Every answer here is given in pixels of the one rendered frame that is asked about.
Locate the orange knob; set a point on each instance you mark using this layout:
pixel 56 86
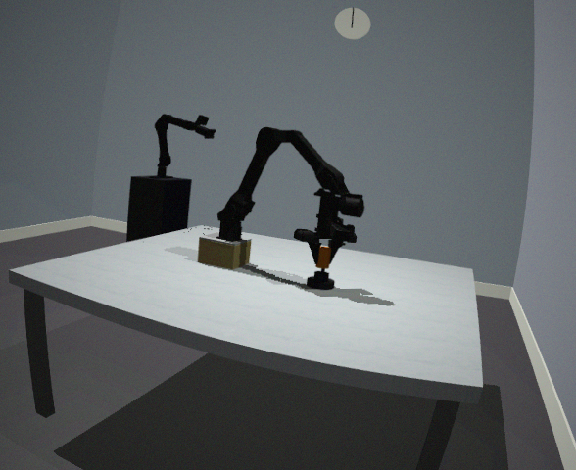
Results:
pixel 324 258

